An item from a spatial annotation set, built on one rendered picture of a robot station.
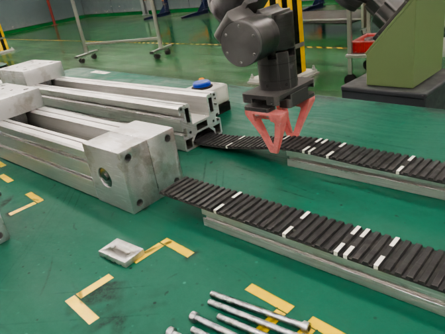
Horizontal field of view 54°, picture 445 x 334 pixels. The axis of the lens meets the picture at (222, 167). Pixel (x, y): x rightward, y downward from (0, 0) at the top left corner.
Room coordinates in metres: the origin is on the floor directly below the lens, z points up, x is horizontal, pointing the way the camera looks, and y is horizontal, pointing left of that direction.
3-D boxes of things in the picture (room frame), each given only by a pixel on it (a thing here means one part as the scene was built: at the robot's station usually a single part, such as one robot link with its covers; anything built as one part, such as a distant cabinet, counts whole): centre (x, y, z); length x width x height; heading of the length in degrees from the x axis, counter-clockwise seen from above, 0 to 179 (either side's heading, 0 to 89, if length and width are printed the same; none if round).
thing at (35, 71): (1.23, 0.48, 0.87); 0.16 x 0.11 x 0.07; 44
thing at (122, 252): (0.44, 0.14, 0.78); 0.05 x 0.03 x 0.01; 48
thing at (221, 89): (0.94, 0.02, 0.81); 0.10 x 0.08 x 0.06; 134
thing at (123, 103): (1.05, 0.30, 0.82); 0.80 x 0.10 x 0.09; 44
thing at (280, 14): (0.63, -0.10, 0.98); 0.07 x 0.06 x 0.07; 144
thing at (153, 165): (0.61, 0.12, 0.83); 0.12 x 0.09 x 0.10; 134
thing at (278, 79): (0.64, -0.10, 0.92); 0.10 x 0.07 x 0.07; 135
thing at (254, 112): (0.63, -0.09, 0.85); 0.07 x 0.07 x 0.09; 45
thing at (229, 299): (0.31, -0.01, 0.78); 0.11 x 0.01 x 0.01; 51
